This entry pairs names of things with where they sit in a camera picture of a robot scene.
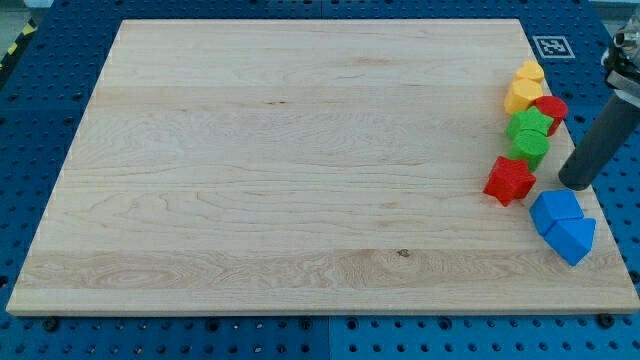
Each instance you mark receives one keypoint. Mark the white fiducial marker tag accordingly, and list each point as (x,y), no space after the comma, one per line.
(553,47)

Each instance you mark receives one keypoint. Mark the green circle block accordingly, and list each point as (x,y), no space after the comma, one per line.
(530,146)

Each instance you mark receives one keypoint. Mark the yellow black hazard tape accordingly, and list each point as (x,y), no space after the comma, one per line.
(18,47)

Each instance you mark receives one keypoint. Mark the red star block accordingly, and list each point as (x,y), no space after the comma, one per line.
(509,180)

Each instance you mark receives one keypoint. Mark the blue cube block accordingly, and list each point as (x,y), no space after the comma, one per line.
(552,206)

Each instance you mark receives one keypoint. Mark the wooden board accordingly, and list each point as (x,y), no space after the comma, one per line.
(301,167)

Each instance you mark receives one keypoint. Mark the yellow hexagon block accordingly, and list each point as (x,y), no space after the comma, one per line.
(521,94)

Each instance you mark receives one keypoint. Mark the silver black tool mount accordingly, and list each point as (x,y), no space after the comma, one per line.
(621,61)

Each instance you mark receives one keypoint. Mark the green star block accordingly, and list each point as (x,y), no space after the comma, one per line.
(531,119)

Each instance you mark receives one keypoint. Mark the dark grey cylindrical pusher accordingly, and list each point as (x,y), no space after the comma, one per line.
(609,131)

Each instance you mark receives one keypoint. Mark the small yellow block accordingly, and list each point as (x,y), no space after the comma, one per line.
(530,70)

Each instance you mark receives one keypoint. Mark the red cylinder block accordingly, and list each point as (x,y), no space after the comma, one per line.
(553,107)

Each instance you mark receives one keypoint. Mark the blue triangle block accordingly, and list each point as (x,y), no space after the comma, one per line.
(572,239)

